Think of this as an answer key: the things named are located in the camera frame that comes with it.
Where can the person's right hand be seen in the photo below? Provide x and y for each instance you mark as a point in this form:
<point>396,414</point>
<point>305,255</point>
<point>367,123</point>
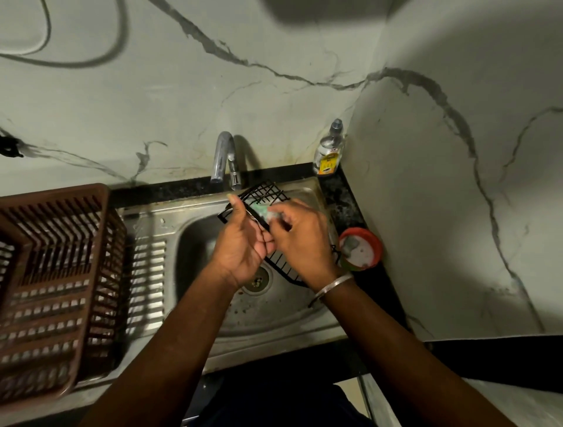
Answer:
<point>308,246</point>

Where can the person's left hand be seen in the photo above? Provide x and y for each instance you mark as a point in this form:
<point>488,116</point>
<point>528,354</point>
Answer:
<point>242,250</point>

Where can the green scrub pad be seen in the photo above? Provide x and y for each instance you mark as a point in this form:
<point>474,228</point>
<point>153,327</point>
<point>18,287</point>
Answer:
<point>266,213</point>

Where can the black wire rack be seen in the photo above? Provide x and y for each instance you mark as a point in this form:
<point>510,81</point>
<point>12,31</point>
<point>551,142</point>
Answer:
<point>264,191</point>

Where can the person's right forearm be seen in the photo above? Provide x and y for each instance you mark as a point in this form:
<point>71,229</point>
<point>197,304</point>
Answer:
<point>404,365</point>

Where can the person's left forearm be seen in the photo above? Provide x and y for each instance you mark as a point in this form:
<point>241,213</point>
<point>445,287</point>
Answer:
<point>162,365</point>

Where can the person's dark clothing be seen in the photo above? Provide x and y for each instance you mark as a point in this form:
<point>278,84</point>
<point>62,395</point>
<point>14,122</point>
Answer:
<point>281,404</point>

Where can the orange round container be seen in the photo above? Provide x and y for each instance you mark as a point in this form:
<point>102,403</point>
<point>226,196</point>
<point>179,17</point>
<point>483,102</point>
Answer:
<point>365,250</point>

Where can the stainless steel sink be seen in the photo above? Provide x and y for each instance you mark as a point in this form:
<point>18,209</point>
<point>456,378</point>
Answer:
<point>272,316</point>

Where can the clear dish soap bottle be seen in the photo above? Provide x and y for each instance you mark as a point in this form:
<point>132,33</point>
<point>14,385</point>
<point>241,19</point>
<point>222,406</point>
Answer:
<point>329,151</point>

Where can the chrome faucet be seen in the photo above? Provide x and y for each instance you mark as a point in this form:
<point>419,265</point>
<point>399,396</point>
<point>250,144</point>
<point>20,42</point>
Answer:
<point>220,154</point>

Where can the brown plastic dish basket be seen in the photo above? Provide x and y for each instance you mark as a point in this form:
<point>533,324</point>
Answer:
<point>57,193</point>

